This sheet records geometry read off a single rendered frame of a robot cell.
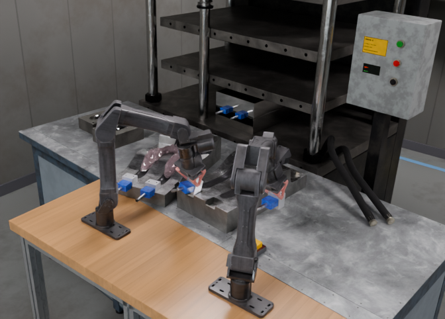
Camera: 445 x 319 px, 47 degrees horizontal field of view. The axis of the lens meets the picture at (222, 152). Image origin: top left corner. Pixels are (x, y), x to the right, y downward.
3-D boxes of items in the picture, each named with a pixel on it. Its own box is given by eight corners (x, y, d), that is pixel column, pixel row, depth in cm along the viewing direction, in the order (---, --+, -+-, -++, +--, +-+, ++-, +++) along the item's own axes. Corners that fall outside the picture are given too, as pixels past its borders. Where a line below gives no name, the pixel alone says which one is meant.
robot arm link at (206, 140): (212, 143, 184) (206, 112, 178) (216, 153, 176) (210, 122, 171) (181, 150, 183) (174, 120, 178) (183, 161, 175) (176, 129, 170)
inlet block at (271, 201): (261, 219, 173) (262, 205, 171) (249, 214, 176) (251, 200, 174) (284, 206, 182) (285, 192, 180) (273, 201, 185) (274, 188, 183)
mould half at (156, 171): (165, 207, 198) (164, 182, 194) (109, 191, 208) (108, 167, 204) (220, 158, 240) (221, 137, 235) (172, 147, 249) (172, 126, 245)
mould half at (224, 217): (226, 233, 183) (227, 201, 178) (177, 206, 199) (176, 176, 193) (305, 186, 217) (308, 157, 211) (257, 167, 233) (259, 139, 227)
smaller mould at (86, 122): (93, 135, 260) (92, 124, 257) (79, 128, 268) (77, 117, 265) (120, 126, 271) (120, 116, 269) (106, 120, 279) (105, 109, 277)
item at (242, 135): (316, 180, 239) (317, 168, 236) (138, 109, 318) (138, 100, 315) (396, 132, 296) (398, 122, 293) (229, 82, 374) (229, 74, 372)
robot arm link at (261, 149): (252, 133, 166) (234, 146, 137) (280, 136, 164) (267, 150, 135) (248, 170, 168) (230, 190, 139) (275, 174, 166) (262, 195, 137)
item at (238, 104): (252, 134, 271) (254, 103, 263) (215, 120, 287) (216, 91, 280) (306, 112, 304) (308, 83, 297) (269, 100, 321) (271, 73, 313)
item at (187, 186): (174, 200, 183) (177, 188, 180) (165, 194, 185) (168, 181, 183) (200, 193, 192) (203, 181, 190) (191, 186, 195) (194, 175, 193)
